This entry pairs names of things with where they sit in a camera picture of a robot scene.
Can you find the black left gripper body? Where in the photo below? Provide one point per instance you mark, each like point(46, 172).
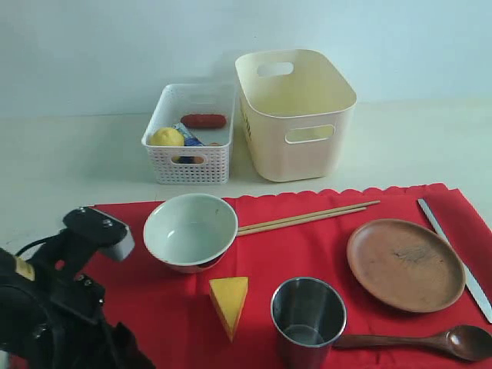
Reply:
point(72, 301)

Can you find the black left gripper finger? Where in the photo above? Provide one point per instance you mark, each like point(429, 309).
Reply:
point(127, 353)

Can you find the yellow cheese wedge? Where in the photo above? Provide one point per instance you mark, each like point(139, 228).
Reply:
point(228, 296)

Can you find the stainless steel cup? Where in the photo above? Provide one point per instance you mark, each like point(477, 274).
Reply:
point(309, 315)

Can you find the yellow lemon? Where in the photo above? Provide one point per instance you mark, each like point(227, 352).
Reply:
point(167, 137)

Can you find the blue white milk carton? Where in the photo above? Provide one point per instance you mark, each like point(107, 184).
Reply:
point(189, 141)

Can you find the red sausage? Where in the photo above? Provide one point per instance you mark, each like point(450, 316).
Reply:
point(204, 121)

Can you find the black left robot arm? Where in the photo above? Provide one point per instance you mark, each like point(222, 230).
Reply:
point(21, 313)

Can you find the white ceramic bowl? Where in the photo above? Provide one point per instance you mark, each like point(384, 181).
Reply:
point(190, 233)

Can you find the white perforated plastic basket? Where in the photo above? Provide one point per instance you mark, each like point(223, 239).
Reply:
point(176, 101)

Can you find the upper wooden chopstick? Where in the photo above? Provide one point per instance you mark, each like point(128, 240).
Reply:
point(312, 214)

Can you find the wooden chopstick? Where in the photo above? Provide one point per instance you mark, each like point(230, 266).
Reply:
point(312, 214)
point(285, 224)

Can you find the lower wooden chopstick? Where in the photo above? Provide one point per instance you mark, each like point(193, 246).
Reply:
point(285, 224)

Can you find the red scalloped placemat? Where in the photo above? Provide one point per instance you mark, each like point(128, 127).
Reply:
point(174, 320)

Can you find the brown wooden plate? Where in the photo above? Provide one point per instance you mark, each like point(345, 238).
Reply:
point(405, 265)

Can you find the cream plastic bin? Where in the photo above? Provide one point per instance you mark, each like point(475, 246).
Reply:
point(297, 108)

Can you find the dark wooden spoon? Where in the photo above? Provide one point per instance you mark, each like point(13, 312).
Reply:
point(466, 342)

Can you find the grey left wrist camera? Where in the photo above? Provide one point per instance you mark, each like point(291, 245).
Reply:
point(112, 237)

